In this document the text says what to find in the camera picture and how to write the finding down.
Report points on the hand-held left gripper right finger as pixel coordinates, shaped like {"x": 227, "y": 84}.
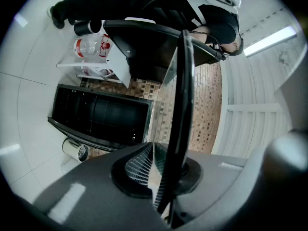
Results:
{"x": 216, "y": 177}

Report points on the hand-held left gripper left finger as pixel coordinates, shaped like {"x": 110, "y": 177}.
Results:
{"x": 96, "y": 189}

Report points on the black mini fridge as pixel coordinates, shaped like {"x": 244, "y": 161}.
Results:
{"x": 108, "y": 114}

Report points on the clear water jug red label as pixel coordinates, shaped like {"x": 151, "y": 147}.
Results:
{"x": 86, "y": 46}
{"x": 91, "y": 70}

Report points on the white rack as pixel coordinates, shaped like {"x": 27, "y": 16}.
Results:
{"x": 72, "y": 64}

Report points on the white water dispenser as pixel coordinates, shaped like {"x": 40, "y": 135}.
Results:
{"x": 118, "y": 64}

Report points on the person's head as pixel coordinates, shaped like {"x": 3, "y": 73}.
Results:
{"x": 232, "y": 47}

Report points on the ceiling tube lamp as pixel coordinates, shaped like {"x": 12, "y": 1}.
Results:
{"x": 269, "y": 41}

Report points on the black cylindrical container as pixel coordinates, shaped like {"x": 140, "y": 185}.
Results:
{"x": 81, "y": 29}

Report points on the person's dark trousers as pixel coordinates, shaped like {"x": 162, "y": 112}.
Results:
{"x": 96, "y": 1}

